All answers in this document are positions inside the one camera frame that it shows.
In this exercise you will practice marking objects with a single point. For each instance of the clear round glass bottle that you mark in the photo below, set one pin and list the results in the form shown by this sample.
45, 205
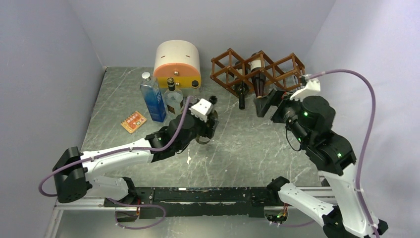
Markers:
195, 91

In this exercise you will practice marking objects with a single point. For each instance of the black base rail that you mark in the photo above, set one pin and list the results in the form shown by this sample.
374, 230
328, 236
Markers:
253, 202

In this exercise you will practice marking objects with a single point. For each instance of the cream drawer cabinet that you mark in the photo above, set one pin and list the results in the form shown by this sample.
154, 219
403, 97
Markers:
180, 60

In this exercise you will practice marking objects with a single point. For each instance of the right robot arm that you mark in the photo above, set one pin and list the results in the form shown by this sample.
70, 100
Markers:
310, 121

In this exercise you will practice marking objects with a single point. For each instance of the brown wooden wine rack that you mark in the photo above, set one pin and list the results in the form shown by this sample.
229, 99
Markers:
225, 74

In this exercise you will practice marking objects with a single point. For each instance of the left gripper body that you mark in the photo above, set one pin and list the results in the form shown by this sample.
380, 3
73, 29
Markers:
205, 130

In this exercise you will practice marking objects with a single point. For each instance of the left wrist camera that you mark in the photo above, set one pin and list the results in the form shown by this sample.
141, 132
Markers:
201, 109

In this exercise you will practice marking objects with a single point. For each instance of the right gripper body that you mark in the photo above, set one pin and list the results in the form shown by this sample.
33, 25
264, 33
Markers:
288, 109

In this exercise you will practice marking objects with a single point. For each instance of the clear square bottle black cap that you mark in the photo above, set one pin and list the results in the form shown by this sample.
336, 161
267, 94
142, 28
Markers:
173, 98

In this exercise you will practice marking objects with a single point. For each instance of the orange snack packet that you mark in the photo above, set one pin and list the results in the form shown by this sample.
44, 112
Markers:
133, 122

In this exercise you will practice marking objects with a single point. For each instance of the brown bottle gold foil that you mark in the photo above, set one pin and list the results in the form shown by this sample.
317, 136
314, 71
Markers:
258, 80

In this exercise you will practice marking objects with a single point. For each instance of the blue square bottle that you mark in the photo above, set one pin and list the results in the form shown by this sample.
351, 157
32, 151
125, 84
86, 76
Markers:
152, 96

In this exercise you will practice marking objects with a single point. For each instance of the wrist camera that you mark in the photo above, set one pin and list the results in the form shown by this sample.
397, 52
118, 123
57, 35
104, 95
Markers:
311, 87
201, 109

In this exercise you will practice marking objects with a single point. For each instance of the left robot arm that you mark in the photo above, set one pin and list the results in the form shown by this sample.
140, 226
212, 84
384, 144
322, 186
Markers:
81, 174

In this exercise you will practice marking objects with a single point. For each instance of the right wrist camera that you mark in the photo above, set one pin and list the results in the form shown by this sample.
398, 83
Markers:
311, 87

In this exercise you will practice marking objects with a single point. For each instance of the dark bottle black neck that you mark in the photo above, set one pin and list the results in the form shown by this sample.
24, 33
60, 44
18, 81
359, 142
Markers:
241, 89

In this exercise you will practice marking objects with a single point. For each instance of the green bottle silver neck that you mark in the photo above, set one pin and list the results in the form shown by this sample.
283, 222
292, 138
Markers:
203, 140

